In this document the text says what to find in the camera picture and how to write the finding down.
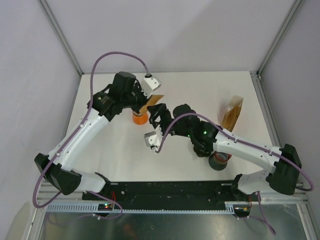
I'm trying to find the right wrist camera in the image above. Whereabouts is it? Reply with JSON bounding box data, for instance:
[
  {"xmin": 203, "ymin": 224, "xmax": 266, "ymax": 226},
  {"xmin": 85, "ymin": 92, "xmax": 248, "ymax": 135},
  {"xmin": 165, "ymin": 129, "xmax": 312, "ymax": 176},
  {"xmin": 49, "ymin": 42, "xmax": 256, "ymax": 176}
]
[{"xmin": 143, "ymin": 131, "xmax": 163, "ymax": 154}]

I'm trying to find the brown coffee filter stack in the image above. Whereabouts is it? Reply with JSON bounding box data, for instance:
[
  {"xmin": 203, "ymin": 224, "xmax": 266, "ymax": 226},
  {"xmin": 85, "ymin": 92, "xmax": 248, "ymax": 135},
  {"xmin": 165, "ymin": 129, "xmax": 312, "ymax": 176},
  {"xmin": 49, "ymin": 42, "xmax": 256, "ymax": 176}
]
[{"xmin": 221, "ymin": 95, "xmax": 244, "ymax": 132}]

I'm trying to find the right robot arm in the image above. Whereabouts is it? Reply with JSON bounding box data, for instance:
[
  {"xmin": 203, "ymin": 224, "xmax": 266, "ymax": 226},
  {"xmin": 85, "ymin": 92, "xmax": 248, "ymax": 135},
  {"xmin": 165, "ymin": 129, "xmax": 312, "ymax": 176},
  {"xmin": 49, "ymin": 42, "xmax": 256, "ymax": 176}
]
[{"xmin": 144, "ymin": 103, "xmax": 302, "ymax": 201}]

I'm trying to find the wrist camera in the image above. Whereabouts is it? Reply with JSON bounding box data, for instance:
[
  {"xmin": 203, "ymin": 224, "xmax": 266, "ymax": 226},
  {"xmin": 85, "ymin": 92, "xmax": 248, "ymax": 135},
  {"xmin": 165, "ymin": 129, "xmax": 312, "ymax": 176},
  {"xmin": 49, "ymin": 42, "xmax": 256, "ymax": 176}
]
[
  {"xmin": 140, "ymin": 77, "xmax": 162, "ymax": 98},
  {"xmin": 143, "ymin": 131, "xmax": 163, "ymax": 154}
]

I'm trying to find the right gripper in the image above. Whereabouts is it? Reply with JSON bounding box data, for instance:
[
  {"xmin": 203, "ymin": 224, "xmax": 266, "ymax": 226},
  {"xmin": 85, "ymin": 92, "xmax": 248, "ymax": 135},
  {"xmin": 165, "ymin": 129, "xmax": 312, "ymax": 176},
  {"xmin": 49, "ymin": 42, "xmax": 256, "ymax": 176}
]
[{"xmin": 147, "ymin": 103, "xmax": 192, "ymax": 141}]

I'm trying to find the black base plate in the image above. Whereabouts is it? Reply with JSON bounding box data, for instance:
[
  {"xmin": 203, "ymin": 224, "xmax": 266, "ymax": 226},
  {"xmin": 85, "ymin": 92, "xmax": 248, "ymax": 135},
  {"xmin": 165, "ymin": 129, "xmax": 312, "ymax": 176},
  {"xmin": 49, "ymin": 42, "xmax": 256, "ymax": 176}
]
[{"xmin": 81, "ymin": 179, "xmax": 262, "ymax": 211}]

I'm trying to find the dark green dripper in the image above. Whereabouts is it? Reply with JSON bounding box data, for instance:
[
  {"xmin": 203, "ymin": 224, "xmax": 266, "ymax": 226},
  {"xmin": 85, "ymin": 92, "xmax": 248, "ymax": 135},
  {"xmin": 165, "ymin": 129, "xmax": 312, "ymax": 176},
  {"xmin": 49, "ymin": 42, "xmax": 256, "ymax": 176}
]
[{"xmin": 193, "ymin": 145, "xmax": 213, "ymax": 158}]

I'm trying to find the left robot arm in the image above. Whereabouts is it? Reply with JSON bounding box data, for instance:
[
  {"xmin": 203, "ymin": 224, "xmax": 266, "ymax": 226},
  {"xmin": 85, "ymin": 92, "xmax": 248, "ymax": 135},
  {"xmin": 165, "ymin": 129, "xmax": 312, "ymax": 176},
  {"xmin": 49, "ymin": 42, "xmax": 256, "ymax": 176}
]
[{"xmin": 34, "ymin": 71, "xmax": 161, "ymax": 200}]

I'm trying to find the left aluminium frame post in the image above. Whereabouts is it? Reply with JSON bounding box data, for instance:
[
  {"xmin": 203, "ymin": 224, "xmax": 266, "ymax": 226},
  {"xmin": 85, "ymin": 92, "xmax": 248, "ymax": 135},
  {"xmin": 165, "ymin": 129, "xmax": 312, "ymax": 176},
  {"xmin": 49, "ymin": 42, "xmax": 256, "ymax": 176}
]
[{"xmin": 37, "ymin": 0, "xmax": 84, "ymax": 77}]

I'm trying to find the aluminium rail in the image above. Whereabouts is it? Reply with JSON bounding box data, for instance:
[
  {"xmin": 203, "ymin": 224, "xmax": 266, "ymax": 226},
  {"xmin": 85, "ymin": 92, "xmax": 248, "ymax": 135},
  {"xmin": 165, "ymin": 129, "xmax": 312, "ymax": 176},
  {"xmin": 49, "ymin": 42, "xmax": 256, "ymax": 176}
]
[{"xmin": 36, "ymin": 182, "xmax": 309, "ymax": 204}]

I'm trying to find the right aluminium frame post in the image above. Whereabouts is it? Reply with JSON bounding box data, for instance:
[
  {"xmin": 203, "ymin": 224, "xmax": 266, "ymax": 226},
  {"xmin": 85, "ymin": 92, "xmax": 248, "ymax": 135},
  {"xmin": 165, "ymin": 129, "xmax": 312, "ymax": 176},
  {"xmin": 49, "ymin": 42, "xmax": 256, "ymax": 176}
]
[{"xmin": 256, "ymin": 0, "xmax": 305, "ymax": 76}]

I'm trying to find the single brown coffee filter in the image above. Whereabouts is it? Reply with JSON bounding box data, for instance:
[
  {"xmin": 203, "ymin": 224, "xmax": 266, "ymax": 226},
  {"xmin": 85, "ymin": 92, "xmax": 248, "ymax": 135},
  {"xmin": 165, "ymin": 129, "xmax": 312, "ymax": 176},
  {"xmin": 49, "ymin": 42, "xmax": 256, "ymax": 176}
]
[{"xmin": 139, "ymin": 94, "xmax": 164, "ymax": 115}]

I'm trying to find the grey cable duct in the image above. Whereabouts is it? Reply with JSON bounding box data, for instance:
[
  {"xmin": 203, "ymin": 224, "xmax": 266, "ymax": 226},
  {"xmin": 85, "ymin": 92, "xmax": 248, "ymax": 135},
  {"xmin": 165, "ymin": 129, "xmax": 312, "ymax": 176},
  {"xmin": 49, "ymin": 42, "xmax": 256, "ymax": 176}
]
[{"xmin": 44, "ymin": 201, "xmax": 251, "ymax": 215}]

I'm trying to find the aluminium frame post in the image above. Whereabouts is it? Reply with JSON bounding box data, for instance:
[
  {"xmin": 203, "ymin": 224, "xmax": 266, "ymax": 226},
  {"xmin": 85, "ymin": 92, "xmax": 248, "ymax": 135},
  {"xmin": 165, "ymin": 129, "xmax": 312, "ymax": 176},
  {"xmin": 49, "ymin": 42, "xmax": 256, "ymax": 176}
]
[
  {"xmin": 256, "ymin": 0, "xmax": 305, "ymax": 76},
  {"xmin": 37, "ymin": 0, "xmax": 84, "ymax": 77}
]

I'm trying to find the orange glass flask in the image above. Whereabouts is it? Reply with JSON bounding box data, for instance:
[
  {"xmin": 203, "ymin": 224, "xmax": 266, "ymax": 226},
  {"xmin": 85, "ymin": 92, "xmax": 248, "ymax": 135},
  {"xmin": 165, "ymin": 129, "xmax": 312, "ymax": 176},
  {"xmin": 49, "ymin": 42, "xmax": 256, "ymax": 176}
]
[{"xmin": 132, "ymin": 112, "xmax": 149, "ymax": 125}]

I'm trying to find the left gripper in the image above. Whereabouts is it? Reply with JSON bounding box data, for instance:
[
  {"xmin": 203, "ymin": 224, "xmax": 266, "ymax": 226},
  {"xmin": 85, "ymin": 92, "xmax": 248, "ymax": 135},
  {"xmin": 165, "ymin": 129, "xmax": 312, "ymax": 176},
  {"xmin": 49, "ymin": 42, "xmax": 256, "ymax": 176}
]
[{"xmin": 121, "ymin": 82, "xmax": 153, "ymax": 115}]

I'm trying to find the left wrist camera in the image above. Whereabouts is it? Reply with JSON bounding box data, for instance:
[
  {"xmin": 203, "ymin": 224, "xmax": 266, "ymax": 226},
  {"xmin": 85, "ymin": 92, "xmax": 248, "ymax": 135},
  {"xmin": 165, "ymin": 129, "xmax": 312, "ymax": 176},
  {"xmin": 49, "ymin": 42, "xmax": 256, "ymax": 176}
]
[{"xmin": 140, "ymin": 77, "xmax": 162, "ymax": 98}]

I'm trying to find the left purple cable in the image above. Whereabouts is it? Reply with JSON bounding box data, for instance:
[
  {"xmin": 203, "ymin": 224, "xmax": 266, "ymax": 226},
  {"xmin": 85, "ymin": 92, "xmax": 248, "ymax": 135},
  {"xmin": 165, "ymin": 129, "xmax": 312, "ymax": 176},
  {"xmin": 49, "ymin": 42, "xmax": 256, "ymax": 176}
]
[{"xmin": 32, "ymin": 51, "xmax": 152, "ymax": 226}]

